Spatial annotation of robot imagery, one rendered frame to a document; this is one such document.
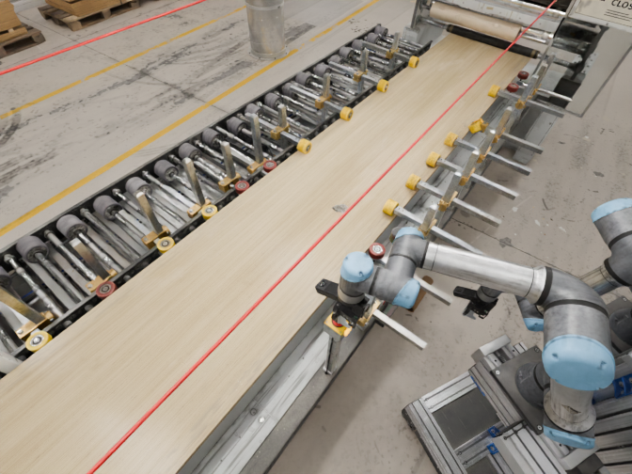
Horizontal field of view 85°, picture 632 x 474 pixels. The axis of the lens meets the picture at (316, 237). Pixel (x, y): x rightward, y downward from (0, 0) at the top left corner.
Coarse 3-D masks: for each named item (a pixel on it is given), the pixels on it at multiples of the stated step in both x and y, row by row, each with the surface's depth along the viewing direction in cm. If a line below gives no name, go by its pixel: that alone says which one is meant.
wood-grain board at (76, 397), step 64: (448, 64) 286; (512, 64) 289; (384, 128) 230; (448, 128) 232; (256, 192) 191; (320, 192) 193; (384, 192) 194; (192, 256) 165; (256, 256) 166; (320, 256) 167; (128, 320) 145; (192, 320) 145; (256, 320) 146; (0, 384) 128; (64, 384) 129; (128, 384) 129; (192, 384) 130; (0, 448) 116; (64, 448) 117; (128, 448) 117; (192, 448) 117
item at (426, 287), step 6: (384, 258) 172; (384, 264) 172; (414, 276) 166; (420, 282) 164; (426, 282) 164; (420, 288) 165; (426, 288) 162; (432, 288) 162; (432, 294) 162; (438, 294) 160; (444, 294) 160; (444, 300) 159; (450, 300) 158
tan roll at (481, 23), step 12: (432, 12) 317; (444, 12) 311; (456, 12) 306; (468, 12) 302; (468, 24) 305; (480, 24) 299; (492, 24) 294; (504, 24) 290; (516, 24) 288; (504, 36) 294; (516, 36) 291; (528, 36) 287
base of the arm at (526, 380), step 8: (520, 368) 121; (528, 368) 118; (520, 376) 120; (528, 376) 116; (520, 384) 117; (528, 384) 115; (536, 384) 112; (520, 392) 117; (528, 392) 115; (536, 392) 112; (528, 400) 115; (536, 400) 113
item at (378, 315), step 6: (378, 312) 158; (378, 318) 157; (384, 318) 156; (390, 324) 154; (396, 324) 154; (396, 330) 153; (402, 330) 153; (402, 336) 153; (408, 336) 151; (414, 336) 151; (414, 342) 150; (420, 342) 150; (420, 348) 150
